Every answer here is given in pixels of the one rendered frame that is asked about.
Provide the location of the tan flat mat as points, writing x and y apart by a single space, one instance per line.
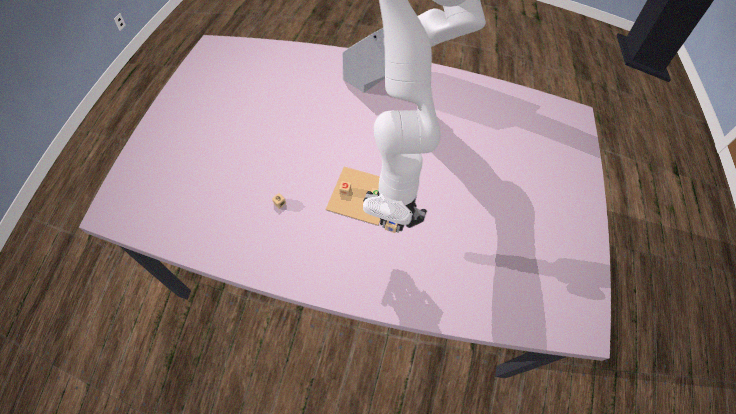
352 205

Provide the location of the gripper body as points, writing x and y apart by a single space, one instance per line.
410 205

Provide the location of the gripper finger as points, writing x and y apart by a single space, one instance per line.
417 217
369 194

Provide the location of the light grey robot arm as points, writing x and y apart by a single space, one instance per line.
408 62

